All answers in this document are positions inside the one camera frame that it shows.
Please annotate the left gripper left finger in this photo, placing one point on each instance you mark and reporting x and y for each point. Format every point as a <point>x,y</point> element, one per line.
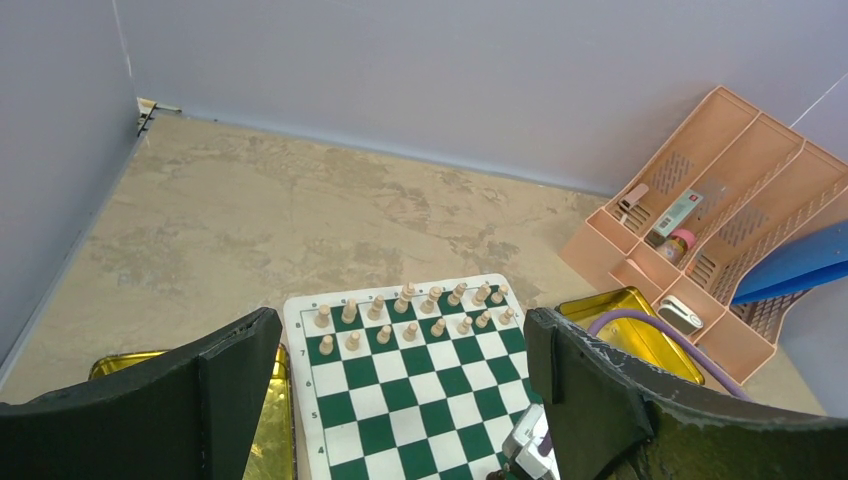
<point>189,413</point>

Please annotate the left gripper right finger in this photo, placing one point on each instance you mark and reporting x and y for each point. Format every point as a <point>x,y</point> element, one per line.
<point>614,416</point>

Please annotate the green white chess board mat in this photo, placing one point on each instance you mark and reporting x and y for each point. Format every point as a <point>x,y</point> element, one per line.
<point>408,417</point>

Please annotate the white chess pieces row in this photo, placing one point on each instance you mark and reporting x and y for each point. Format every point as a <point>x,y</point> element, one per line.
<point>477,315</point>

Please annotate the right gold tin tray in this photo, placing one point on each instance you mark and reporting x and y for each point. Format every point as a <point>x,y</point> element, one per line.
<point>631,335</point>

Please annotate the gold tin tray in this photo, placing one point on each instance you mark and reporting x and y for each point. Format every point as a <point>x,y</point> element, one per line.
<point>273,450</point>
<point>631,335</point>

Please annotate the left gold tin tray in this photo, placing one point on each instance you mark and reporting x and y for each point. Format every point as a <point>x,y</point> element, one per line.
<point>273,450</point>

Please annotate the white stapler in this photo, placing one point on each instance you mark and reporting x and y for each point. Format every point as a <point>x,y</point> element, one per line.
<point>673,311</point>

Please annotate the teal white box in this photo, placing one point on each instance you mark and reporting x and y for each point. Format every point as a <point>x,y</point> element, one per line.
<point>677,213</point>

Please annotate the peach plastic file organizer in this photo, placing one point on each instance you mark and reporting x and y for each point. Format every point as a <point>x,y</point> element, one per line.
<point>764,185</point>

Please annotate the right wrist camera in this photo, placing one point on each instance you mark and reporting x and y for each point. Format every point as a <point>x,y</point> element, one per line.
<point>524,458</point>

